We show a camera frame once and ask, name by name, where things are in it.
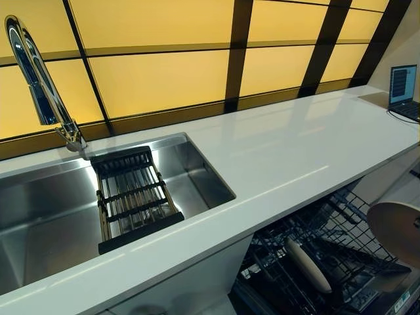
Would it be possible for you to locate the beige round plate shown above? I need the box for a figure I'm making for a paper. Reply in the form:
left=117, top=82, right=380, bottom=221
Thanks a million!
left=366, top=201, right=420, bottom=267
left=284, top=236, right=333, bottom=295

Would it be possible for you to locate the black built-in dishwasher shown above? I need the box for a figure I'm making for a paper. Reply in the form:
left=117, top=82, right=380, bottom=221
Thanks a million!
left=229, top=178, right=420, bottom=315

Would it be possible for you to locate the open black laptop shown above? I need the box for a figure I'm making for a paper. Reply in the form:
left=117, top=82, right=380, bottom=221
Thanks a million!
left=387, top=64, right=420, bottom=123

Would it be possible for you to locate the narrow white cabinet door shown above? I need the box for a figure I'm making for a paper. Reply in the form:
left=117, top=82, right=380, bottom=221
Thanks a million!
left=104, top=234, right=255, bottom=315

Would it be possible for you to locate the black roll-up sink drying rack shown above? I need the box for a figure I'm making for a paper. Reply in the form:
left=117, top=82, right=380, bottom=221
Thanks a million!
left=90, top=146, right=185, bottom=255

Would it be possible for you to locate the stainless steel kitchen sink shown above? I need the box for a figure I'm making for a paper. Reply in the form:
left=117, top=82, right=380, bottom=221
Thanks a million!
left=0, top=132, right=237, bottom=296

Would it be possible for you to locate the chrome pull-down kitchen faucet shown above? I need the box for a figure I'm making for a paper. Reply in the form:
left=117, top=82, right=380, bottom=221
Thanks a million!
left=3, top=14, right=89, bottom=154

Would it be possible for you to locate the black wire dishwasher rack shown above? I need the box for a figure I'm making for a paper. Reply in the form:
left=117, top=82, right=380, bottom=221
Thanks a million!
left=236, top=209, right=394, bottom=315
left=324, top=188, right=413, bottom=275

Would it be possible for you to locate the thin black laptop cable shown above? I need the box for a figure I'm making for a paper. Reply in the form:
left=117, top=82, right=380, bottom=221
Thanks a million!
left=386, top=109, right=420, bottom=125

